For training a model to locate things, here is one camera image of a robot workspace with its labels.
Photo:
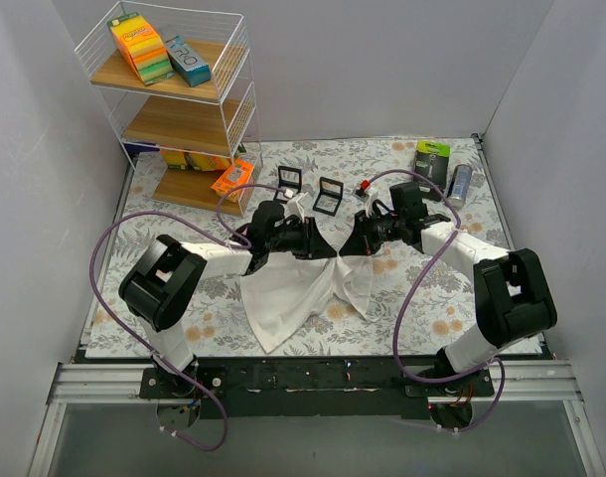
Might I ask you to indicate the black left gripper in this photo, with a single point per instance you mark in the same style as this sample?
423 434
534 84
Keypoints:
308 238

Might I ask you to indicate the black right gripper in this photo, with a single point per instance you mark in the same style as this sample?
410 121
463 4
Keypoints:
363 234

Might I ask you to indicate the white garment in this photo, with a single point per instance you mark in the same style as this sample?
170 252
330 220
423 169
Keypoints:
280 297

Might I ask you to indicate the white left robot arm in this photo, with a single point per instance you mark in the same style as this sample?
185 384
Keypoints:
160 286

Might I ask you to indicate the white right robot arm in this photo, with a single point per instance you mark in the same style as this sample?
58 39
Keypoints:
512 298

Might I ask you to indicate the right black display box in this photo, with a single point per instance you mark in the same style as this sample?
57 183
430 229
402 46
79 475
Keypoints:
330 196

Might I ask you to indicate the black display box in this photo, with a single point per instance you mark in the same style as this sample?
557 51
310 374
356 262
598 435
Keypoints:
289 184
330 196

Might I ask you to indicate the left black display box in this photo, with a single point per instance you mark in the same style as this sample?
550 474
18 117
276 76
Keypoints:
289 184

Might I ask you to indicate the floral table mat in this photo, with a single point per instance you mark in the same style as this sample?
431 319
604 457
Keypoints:
416 307

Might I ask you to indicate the orange small package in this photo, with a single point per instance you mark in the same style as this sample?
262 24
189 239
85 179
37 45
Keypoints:
237 174

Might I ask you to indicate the green black razor package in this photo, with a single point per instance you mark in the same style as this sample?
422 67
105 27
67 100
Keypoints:
431 161

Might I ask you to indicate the blue silver can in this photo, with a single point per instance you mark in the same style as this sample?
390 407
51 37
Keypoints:
459 186

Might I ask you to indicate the yellow sponge pack lower shelf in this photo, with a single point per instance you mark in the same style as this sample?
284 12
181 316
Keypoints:
191 161

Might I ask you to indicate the teal grey carton box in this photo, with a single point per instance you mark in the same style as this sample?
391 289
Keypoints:
187 63

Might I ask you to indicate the orange sponge pack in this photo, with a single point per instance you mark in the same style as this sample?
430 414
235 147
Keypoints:
141 47

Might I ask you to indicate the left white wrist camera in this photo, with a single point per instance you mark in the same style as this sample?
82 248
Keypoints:
296 203

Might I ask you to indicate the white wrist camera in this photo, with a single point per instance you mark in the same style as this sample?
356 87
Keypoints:
368 195
296 203

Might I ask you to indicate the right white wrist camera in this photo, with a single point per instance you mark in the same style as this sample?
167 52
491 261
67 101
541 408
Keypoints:
368 195

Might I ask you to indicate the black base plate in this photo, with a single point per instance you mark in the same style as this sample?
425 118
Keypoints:
311 386

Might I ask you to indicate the white wire wooden shelf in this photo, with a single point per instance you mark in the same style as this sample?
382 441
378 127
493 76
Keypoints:
218 118

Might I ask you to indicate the aluminium frame rail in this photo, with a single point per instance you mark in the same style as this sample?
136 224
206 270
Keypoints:
528 380

